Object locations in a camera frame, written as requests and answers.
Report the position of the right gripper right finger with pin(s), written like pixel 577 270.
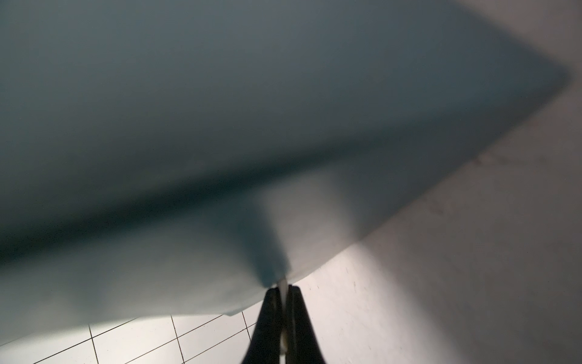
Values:
pixel 302 344

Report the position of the teal bottom drawer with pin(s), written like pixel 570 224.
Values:
pixel 212 250

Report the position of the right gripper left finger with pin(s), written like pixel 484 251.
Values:
pixel 264 347

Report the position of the teal drawer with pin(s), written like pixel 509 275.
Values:
pixel 115 111
pixel 212 250

